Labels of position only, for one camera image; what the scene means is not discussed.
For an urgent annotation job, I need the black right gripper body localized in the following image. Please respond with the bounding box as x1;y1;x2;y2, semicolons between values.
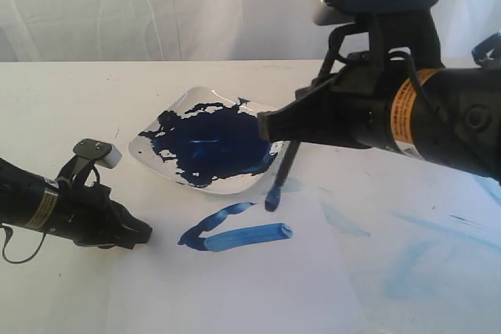
295;52;427;159

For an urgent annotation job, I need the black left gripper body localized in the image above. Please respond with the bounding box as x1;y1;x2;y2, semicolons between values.
46;183;125;248

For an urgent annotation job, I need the black handled paintbrush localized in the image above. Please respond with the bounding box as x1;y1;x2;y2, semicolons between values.
265;141;301;212

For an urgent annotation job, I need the white paper sheet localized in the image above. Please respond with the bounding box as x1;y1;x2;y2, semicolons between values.
106;192;367;333

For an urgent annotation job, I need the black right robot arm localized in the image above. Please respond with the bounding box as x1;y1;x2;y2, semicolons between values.
258;34;500;180

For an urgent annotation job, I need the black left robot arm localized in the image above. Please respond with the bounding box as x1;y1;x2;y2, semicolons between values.
1;156;153;250

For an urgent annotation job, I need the white square plate blue paint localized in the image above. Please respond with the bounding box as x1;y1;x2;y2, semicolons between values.
128;87;284;195

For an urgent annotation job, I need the white backdrop cloth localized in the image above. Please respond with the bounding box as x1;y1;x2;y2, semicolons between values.
1;0;500;62

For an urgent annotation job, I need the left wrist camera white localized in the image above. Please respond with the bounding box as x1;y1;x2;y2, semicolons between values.
56;138;122;188

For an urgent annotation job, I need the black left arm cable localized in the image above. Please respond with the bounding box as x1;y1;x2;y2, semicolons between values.
0;221;50;264

